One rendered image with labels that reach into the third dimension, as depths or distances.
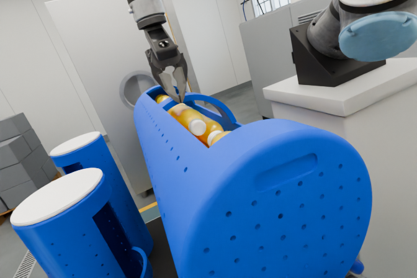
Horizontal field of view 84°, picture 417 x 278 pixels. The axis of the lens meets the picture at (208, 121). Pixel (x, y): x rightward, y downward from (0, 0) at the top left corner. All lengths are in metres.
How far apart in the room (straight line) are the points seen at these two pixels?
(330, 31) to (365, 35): 0.19
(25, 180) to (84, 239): 2.94
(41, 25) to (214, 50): 3.41
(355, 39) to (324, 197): 0.29
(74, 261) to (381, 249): 0.92
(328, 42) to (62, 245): 0.92
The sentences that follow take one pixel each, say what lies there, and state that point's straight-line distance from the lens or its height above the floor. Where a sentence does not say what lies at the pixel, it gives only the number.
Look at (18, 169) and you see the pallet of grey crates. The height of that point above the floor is 0.58.
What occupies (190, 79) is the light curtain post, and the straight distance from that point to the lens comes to 1.67.
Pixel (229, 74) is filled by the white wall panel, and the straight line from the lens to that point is 5.78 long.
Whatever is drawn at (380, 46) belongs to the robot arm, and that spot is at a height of 1.25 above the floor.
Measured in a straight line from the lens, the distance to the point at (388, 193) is 0.83.
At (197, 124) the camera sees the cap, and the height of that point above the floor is 1.17.
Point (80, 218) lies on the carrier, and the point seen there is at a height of 0.98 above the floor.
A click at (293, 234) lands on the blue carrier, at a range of 0.33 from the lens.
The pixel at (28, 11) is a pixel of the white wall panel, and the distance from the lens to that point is 5.60.
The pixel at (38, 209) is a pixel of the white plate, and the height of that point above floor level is 1.04.
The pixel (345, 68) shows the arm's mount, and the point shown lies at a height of 1.18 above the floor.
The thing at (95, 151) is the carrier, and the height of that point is 0.97.
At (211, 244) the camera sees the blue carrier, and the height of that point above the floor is 1.15.
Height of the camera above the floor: 1.35
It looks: 18 degrees down
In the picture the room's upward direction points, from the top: 17 degrees counter-clockwise
